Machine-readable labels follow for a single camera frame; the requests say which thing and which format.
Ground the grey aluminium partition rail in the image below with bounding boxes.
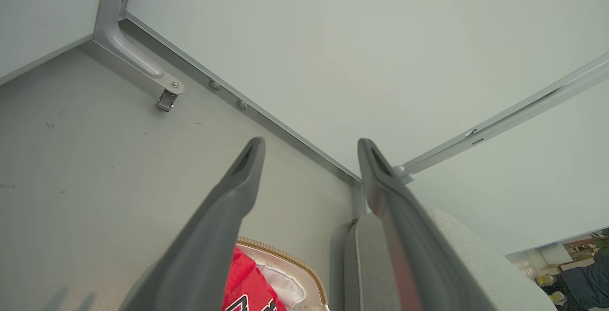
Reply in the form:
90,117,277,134
118,12,363,184
394,53,609,183

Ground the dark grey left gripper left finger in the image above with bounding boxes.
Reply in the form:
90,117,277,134
119,136,265,311

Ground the grey fabric sofa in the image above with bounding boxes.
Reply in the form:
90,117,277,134
330,206,557,311

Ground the grey metal partition foot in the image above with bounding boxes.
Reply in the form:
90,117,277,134
93,0,185,112

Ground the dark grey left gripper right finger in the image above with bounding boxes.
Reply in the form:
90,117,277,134
357,138,498,311

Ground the white basket liner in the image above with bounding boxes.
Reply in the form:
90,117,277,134
252,247,329,311

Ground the red garment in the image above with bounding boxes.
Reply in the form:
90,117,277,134
222,247,287,311

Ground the woven-rim laundry basket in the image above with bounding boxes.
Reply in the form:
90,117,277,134
236,236,330,311

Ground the person in dark blue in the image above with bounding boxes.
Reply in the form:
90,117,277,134
552,252,609,311

